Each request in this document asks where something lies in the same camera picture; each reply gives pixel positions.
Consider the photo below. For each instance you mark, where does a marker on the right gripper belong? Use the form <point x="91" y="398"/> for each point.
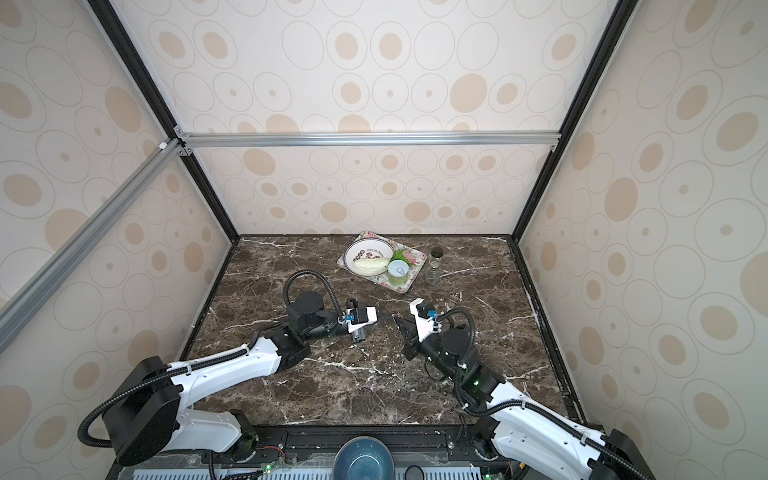
<point x="411" y="339"/>

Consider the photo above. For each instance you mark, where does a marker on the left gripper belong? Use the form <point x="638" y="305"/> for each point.
<point x="355" y="337"/>

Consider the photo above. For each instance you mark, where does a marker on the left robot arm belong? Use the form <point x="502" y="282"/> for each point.
<point x="153" y="410"/>

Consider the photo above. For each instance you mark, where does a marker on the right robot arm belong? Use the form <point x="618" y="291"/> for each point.
<point x="509" y="424"/>

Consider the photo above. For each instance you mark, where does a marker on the green tin can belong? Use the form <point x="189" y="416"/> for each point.
<point x="398" y="272"/>

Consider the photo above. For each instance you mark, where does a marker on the empty glass shaker silver lid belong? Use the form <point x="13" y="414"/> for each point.
<point x="433" y="275"/>

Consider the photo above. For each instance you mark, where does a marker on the pale cabbage piece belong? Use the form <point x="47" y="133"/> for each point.
<point x="371" y="266"/>

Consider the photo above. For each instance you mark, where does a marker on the green leaf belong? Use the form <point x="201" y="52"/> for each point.
<point x="400" y="255"/>

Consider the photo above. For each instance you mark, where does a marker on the white plate with rim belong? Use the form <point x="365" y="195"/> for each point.
<point x="366" y="248"/>

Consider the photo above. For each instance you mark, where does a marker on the herb jar black lid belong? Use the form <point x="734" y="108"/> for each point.
<point x="436" y="257"/>

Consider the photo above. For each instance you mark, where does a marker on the blue bowl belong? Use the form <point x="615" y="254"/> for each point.
<point x="363" y="458"/>

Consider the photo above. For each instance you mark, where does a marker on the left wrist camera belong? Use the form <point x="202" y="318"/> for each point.
<point x="357" y="317"/>

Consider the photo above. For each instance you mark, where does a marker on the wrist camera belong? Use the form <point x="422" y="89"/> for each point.
<point x="357" y="317"/>
<point x="425" y="318"/>

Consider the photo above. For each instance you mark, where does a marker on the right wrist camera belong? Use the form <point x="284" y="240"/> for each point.
<point x="425" y="318"/>

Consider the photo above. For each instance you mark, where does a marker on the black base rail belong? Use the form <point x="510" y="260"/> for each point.
<point x="291" y="452"/>

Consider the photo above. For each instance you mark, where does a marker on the horizontal aluminium rail back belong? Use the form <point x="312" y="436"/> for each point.
<point x="369" y="139"/>

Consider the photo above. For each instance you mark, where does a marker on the diagonal aluminium rail left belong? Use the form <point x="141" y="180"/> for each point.
<point x="37" y="291"/>

